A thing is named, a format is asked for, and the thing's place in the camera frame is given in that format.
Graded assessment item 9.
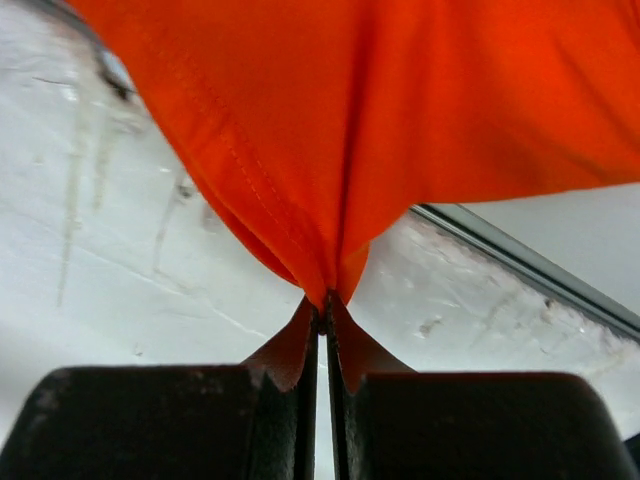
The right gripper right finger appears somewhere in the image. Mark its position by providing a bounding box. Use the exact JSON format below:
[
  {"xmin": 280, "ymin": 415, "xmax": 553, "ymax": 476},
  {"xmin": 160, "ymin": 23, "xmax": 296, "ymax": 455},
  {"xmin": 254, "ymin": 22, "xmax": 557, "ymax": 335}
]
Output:
[{"xmin": 325, "ymin": 293, "xmax": 639, "ymax": 479}]

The orange t shirt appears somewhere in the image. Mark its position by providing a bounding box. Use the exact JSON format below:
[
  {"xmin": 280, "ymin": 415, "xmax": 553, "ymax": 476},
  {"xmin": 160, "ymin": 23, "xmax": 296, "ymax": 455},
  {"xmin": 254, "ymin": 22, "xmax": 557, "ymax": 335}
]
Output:
[{"xmin": 74, "ymin": 1, "xmax": 639, "ymax": 306}]

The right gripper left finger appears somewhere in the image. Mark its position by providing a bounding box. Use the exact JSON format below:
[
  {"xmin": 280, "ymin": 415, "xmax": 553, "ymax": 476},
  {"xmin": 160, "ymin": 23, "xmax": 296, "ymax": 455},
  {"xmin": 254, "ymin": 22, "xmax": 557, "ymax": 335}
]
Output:
[{"xmin": 1, "ymin": 301, "xmax": 318, "ymax": 479}]

